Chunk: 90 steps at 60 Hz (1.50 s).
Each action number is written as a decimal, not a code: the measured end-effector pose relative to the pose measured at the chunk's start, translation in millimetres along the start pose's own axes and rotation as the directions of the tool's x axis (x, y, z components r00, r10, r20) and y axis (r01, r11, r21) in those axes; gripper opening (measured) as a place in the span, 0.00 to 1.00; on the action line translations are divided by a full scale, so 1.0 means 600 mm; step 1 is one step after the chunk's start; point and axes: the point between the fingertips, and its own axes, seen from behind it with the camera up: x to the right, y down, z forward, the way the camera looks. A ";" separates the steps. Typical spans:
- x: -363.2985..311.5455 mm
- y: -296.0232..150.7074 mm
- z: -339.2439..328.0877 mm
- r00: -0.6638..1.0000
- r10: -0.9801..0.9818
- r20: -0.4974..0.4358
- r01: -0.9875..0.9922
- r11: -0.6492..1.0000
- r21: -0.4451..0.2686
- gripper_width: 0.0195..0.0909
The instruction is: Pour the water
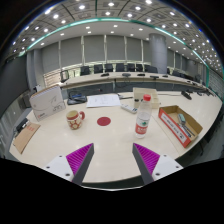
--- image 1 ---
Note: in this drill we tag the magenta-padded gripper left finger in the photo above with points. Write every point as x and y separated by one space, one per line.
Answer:
63 166

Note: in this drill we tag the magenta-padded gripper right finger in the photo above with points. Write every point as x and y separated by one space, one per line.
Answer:
163 165

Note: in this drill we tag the clear red-capped water bottle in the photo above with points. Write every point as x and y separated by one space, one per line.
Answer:
143 120

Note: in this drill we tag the open red-sided cardboard box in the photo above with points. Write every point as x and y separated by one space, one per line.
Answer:
173 128

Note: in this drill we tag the red and white patterned mug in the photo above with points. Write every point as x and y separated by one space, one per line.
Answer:
74 120

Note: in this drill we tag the brown kraft paper envelope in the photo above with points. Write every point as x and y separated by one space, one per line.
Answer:
26 136

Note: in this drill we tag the small green stapler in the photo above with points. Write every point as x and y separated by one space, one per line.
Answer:
181 118

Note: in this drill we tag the flat round red coaster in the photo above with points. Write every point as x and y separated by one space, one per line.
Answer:
104 121

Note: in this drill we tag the large white cardboard box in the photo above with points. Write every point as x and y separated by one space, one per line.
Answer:
46 103

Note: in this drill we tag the beige open organizer box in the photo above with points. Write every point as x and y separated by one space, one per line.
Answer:
154 96

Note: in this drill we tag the black desk conference phone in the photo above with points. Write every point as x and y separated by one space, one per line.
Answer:
76 98

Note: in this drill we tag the black tabletop microphone unit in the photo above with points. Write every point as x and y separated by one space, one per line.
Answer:
186 95

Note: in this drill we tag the white printed paper sheet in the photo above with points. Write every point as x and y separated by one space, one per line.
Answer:
103 100

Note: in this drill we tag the long curved conference desk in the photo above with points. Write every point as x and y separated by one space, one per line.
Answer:
100 80

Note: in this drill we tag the row of black office chairs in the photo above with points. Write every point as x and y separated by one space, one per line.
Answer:
120 67

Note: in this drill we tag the group of ceiling lights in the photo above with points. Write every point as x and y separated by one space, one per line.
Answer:
107 13

